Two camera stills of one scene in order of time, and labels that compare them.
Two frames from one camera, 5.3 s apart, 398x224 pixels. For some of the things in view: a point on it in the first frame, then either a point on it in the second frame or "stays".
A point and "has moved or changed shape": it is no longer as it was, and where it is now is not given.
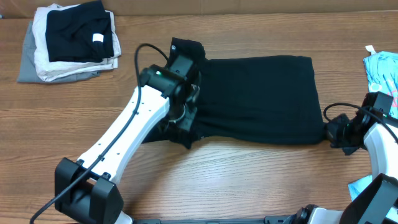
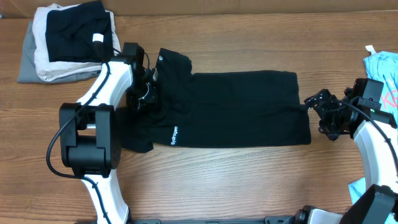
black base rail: (275, 219) stays
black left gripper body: (181, 115) to (142, 94)
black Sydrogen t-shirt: (267, 99) has moved or changed shape
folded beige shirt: (51, 71) stays
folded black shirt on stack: (82, 33) stays
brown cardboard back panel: (142, 8) stays
